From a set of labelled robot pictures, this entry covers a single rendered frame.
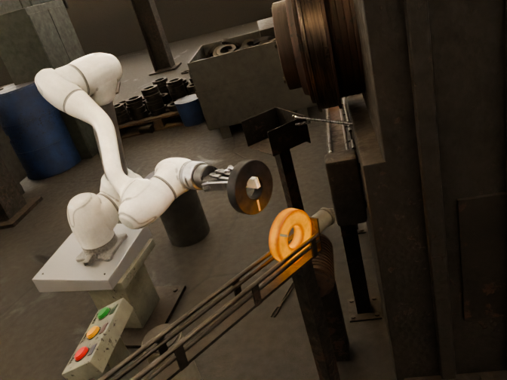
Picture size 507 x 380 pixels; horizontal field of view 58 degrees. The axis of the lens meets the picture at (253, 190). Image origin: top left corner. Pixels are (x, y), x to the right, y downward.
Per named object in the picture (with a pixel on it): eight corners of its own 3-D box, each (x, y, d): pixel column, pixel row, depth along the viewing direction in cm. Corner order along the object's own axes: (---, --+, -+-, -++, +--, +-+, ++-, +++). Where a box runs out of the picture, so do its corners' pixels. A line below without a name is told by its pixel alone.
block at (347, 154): (367, 210, 155) (357, 146, 144) (370, 223, 148) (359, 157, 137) (336, 215, 157) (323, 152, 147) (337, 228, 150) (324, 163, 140)
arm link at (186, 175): (185, 194, 144) (197, 196, 140) (175, 169, 141) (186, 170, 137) (205, 180, 150) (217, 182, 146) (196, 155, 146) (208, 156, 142)
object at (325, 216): (336, 226, 138) (334, 209, 136) (319, 240, 132) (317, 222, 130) (320, 222, 142) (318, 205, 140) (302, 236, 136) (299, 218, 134)
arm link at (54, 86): (60, 93, 152) (92, 78, 161) (23, 67, 157) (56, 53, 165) (63, 123, 162) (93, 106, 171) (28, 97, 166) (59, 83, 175)
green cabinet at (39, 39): (54, 165, 484) (-18, 19, 417) (83, 139, 545) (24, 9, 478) (95, 157, 473) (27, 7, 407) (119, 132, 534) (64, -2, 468)
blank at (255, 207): (268, 151, 129) (259, 151, 131) (228, 171, 119) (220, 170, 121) (278, 201, 134) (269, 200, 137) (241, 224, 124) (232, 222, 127)
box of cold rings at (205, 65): (314, 91, 481) (299, 13, 446) (321, 117, 408) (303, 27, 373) (220, 113, 497) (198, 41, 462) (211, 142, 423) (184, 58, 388)
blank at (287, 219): (305, 265, 131) (296, 262, 134) (317, 212, 132) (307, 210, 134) (271, 263, 120) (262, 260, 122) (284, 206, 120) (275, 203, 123)
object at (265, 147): (304, 225, 260) (275, 106, 228) (332, 243, 238) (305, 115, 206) (275, 241, 254) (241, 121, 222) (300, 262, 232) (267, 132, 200)
